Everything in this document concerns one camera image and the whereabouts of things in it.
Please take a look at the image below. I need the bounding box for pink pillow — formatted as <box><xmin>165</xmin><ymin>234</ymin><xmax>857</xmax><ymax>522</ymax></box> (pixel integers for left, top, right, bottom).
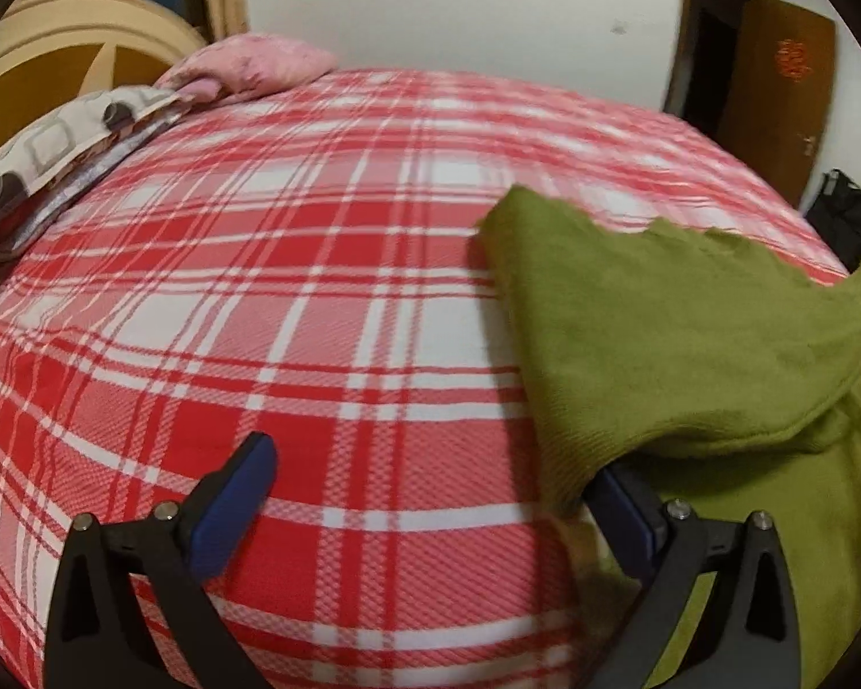
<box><xmin>155</xmin><ymin>33</ymin><xmax>339</xmax><ymax>106</ymax></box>

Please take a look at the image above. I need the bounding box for black bag on floor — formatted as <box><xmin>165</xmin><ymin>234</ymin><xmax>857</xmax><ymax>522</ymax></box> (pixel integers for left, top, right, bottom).
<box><xmin>806</xmin><ymin>169</ymin><xmax>861</xmax><ymax>272</ymax></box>

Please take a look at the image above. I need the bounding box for green striped knit sweater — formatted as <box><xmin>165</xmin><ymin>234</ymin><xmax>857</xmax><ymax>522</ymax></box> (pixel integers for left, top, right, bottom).
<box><xmin>479</xmin><ymin>187</ymin><xmax>861</xmax><ymax>687</ymax></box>

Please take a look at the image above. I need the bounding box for red white plaid bedsheet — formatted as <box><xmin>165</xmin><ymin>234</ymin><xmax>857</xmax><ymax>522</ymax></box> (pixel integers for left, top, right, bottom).
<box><xmin>0</xmin><ymin>70</ymin><xmax>841</xmax><ymax>687</ymax></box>

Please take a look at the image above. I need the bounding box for grey patterned pillow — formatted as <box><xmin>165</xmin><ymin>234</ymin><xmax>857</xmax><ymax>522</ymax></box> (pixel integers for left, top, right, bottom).
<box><xmin>0</xmin><ymin>86</ymin><xmax>189</xmax><ymax>261</ymax></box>

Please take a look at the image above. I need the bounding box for brown wooden door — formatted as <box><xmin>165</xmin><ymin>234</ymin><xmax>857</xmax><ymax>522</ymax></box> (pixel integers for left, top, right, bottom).
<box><xmin>664</xmin><ymin>0</ymin><xmax>837</xmax><ymax>207</ymax></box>

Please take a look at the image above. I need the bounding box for beige wooden headboard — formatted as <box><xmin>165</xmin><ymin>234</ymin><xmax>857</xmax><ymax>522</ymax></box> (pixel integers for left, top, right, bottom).
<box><xmin>0</xmin><ymin>0</ymin><xmax>205</xmax><ymax>146</ymax></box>

